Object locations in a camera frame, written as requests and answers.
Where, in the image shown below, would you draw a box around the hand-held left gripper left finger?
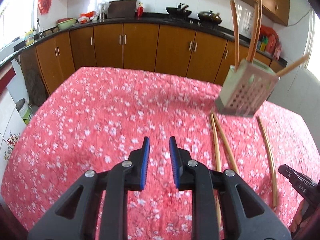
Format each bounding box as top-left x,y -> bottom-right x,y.
27,136 -> 151,240

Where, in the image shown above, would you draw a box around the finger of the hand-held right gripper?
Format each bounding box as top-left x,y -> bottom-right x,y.
278,164 -> 318,199

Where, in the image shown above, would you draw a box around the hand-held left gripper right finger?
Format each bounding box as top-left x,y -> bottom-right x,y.
169,136 -> 292,240

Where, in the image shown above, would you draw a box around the beige perforated chopstick holder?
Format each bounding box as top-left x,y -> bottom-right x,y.
214,58 -> 279,118

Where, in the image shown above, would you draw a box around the person's right hand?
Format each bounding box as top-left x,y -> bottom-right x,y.
289,201 -> 306,233

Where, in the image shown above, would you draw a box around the red floral tablecloth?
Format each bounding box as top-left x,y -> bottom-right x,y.
0,66 -> 320,240

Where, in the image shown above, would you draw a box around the wooden lower cabinets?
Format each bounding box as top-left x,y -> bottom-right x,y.
19,23 -> 283,100

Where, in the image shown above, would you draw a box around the white plastic bucket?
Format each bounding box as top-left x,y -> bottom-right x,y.
15,99 -> 33,125

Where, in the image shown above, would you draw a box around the brown sack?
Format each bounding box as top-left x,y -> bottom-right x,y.
25,69 -> 48,107

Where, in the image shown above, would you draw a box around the large bright window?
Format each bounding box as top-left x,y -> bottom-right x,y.
304,5 -> 320,80

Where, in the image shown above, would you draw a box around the flower decoration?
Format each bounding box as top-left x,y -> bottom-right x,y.
4,130 -> 20,162

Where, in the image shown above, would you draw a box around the red bags on counter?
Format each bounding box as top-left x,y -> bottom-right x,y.
257,34 -> 283,60

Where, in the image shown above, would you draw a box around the gas stove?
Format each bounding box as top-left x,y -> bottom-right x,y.
162,17 -> 208,27

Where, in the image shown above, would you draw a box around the black kitchen countertop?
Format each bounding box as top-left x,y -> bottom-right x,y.
0,16 -> 288,67

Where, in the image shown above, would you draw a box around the black pot with lid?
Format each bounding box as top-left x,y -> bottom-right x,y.
197,10 -> 223,25

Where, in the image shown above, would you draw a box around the black wok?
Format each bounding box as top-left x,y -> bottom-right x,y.
166,2 -> 193,19

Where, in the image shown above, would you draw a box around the red bag over bottles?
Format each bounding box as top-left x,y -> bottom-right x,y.
261,26 -> 279,40

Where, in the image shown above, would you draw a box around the dark wooden cutting board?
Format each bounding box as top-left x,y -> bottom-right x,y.
107,0 -> 137,19

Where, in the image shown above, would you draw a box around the red and white packages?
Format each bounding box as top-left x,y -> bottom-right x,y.
79,12 -> 98,23

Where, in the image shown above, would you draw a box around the clear glass jars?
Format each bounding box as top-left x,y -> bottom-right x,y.
97,2 -> 110,20

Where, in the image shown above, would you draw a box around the green basin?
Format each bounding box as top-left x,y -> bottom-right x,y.
57,18 -> 77,30

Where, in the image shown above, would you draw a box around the yellow detergent bottle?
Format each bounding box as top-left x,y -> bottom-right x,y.
25,29 -> 35,46

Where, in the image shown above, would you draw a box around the metal faucet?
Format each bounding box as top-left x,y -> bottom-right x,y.
36,18 -> 44,38

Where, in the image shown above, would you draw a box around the hanging red plastic bag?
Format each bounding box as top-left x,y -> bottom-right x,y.
37,0 -> 53,15

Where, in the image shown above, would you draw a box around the small kitchen window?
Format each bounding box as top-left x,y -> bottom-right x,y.
0,0 -> 38,50

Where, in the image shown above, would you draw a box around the black wall cable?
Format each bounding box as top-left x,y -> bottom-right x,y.
287,10 -> 313,27

